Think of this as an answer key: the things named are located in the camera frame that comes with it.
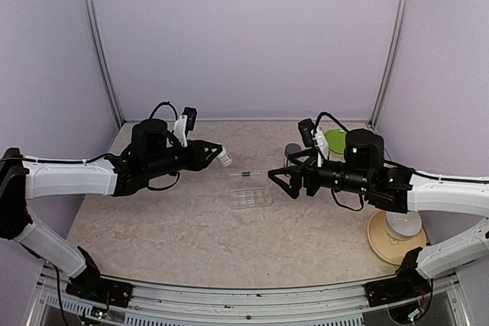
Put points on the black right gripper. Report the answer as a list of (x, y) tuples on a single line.
[(309, 170)]

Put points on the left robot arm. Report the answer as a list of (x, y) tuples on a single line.
[(154, 151)]

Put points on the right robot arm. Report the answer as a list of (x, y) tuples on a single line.
[(395, 188)]

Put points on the white bowl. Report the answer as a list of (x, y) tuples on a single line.
[(403, 226)]

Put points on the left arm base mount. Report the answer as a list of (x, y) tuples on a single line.
[(89, 285)]

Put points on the aluminium frame post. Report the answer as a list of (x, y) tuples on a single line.
[(387, 74), (102, 63)]

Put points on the front aluminium rail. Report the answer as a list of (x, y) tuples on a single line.
[(149, 303)]

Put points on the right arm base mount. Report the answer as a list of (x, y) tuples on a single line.
[(406, 284)]

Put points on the right aluminium frame post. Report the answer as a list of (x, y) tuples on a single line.
[(387, 74)]

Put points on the left aluminium frame post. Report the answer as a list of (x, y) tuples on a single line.
[(102, 63)]

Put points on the orange grey-capped pill bottle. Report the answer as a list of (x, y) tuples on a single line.
[(289, 149)]

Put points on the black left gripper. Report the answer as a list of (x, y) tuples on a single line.
[(196, 147)]

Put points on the clear plastic pill organizer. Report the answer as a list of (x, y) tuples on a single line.
[(247, 189)]

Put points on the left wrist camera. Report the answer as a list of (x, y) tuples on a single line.
[(184, 124)]

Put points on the small white-capped pill bottle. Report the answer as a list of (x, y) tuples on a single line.
[(224, 157)]

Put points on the green plate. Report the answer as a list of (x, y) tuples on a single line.
[(336, 139)]

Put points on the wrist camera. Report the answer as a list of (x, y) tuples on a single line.
[(184, 124), (313, 137)]

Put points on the beige plate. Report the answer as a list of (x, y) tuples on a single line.
[(388, 248)]

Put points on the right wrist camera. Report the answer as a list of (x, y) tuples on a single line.
[(313, 137)]

